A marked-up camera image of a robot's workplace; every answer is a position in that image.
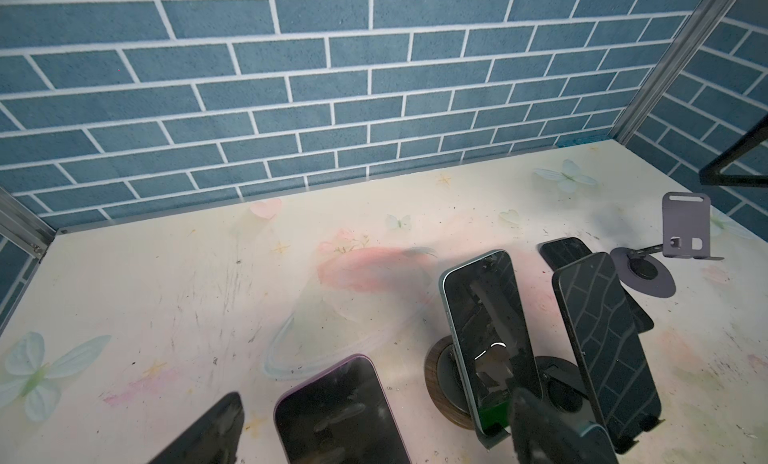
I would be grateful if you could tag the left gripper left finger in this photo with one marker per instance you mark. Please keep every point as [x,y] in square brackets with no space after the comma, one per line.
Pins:
[212,438]

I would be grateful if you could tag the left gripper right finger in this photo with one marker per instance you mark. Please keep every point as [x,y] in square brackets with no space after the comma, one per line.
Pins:
[540,436]

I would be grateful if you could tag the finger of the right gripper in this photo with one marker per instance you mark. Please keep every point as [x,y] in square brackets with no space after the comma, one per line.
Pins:
[713,173]

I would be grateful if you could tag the teal phone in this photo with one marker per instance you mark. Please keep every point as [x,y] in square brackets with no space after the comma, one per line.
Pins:
[491,340]

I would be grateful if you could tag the black phone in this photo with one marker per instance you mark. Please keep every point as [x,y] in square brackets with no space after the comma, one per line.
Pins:
[563,251]
[608,351]

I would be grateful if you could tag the purple phone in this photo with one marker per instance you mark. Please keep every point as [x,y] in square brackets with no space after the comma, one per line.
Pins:
[341,415]

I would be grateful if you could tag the dark grey stand back right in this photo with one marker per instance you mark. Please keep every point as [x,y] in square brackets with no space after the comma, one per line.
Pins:
[561,383]

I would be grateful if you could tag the wooden stand back centre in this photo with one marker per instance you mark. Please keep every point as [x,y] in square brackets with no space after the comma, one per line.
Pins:
[444,386]

